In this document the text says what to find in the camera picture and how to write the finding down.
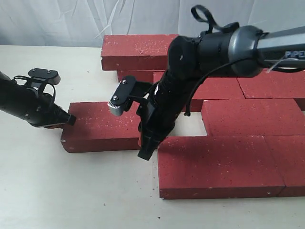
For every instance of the right second row brick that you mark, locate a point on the right second row brick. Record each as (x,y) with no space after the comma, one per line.
(274,85)

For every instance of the third row red brick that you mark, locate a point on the third row red brick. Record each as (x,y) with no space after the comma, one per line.
(253,117)

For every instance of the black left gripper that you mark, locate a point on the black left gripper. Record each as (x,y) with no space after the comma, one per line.
(33,101)

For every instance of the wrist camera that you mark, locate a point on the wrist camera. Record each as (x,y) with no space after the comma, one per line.
(51,76)
(129,90)

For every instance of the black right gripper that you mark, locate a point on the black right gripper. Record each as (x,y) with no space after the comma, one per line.
(166,100)

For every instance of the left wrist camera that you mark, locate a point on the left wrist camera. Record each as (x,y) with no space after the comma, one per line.
(51,76)

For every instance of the front large red brick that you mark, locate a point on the front large red brick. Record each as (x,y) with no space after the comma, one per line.
(204,167)

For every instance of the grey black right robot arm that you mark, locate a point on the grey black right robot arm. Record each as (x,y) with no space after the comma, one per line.
(242,53)

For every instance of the bottom left back brick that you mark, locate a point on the bottom left back brick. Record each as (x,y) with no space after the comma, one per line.
(140,75)

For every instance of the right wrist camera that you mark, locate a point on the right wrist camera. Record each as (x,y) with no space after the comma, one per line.
(129,90)

